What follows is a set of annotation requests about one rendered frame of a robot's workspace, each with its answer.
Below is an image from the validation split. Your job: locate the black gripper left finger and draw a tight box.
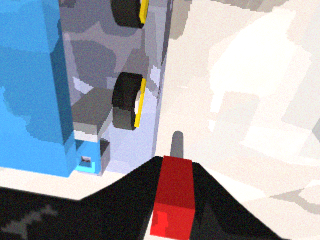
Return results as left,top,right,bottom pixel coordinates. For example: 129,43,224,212
0,156,163,240

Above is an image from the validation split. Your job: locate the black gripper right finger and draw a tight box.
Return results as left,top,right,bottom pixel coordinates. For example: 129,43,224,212
189,162,290,240

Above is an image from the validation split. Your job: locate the red-headed pin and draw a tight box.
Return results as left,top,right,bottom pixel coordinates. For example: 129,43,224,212
150,131,195,240

